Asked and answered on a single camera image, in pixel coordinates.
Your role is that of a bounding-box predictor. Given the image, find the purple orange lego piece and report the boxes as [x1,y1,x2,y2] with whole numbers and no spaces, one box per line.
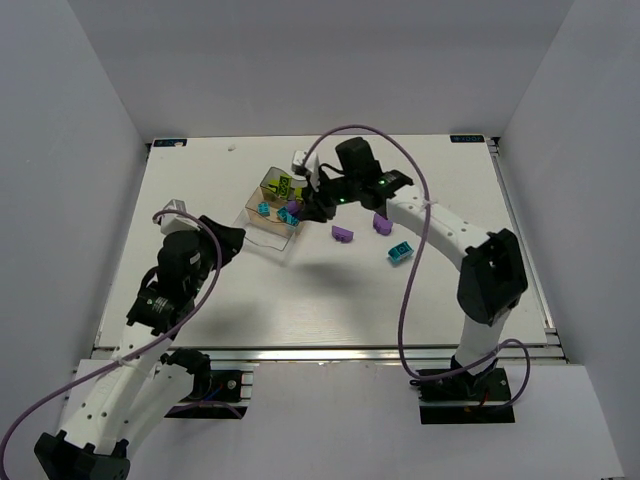
[287,201,301,213]

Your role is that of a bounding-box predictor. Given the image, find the small green lego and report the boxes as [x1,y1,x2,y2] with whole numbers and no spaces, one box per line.
[266,172,280,194]

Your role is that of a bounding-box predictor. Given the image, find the purple rounded lego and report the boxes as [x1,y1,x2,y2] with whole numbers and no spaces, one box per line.
[372,213,393,236]

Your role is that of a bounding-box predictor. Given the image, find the blue printed lego brick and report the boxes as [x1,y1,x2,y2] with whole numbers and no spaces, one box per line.
[388,241,414,264]

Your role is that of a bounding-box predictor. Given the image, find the blue square lego brick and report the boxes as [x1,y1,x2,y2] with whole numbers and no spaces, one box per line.
[277,207,289,222]

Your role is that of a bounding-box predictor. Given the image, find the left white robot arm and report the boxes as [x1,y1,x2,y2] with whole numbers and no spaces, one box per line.
[34,210,246,479]

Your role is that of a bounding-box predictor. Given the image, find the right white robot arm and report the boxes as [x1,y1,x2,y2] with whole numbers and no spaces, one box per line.
[291,137,528,377]

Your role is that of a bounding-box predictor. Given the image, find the grey translucent container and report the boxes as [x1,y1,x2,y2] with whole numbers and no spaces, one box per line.
[258,167,313,219]

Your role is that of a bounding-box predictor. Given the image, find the purple arched lego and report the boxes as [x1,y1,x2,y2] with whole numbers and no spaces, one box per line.
[331,225,354,243]

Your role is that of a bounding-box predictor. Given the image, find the clear translucent container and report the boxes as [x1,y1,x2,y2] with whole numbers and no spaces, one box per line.
[234,209,299,264]

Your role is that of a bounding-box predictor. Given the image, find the right corner label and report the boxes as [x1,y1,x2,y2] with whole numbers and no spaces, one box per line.
[449,134,485,143]

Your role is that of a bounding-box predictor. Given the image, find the corner label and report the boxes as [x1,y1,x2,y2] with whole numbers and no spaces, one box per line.
[449,134,485,143]
[152,138,187,148]

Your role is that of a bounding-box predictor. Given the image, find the left corner label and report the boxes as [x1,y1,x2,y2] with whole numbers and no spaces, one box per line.
[152,138,187,148]

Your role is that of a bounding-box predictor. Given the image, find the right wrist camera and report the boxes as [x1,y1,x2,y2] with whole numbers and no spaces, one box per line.
[291,150,320,191]

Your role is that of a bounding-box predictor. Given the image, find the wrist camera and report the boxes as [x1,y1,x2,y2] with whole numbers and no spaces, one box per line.
[291,150,320,191]
[157,199,197,236]

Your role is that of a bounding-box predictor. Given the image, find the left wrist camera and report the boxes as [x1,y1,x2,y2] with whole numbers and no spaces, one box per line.
[157,199,197,236]

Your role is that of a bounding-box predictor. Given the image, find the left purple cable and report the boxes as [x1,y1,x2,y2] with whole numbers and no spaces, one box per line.
[0,210,225,480]

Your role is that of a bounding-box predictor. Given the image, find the purple cable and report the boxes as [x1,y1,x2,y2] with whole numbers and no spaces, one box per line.
[304,123,531,407]
[0,210,225,480]

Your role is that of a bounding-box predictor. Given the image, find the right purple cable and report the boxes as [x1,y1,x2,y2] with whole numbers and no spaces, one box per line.
[304,123,531,407]

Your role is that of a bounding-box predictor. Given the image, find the aluminium table rail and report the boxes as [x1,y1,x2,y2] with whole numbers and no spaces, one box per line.
[92,344,571,364]

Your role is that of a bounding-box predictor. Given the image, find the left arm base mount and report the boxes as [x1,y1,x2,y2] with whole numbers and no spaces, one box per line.
[160,348,253,420]

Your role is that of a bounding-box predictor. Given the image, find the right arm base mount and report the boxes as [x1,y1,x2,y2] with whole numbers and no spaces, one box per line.
[409,368,515,425]

